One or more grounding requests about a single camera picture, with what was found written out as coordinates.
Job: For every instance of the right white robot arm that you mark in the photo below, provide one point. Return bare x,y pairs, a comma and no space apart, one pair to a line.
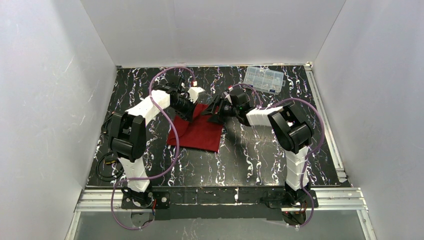
290,127

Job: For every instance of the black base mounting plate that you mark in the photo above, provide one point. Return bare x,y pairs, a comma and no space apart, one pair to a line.
228,202

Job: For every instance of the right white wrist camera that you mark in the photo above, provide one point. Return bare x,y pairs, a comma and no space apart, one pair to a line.
226,95

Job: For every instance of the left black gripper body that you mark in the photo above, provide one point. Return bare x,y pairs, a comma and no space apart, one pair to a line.
188,111

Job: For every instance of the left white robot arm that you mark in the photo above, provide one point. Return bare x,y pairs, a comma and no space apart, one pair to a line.
128,132

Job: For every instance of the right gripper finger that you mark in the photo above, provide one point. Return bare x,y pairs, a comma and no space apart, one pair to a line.
212,107
217,118

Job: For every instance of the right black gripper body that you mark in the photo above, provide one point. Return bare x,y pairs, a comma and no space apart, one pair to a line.
218,109

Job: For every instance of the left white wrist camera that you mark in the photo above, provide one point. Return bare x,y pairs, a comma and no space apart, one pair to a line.
194,92

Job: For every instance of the red cloth napkin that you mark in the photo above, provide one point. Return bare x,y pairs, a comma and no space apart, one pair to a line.
199,134

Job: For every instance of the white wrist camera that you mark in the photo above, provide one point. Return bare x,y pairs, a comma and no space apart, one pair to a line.
194,92
226,95

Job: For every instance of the clear plastic compartment box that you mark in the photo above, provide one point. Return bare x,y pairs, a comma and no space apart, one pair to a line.
265,80

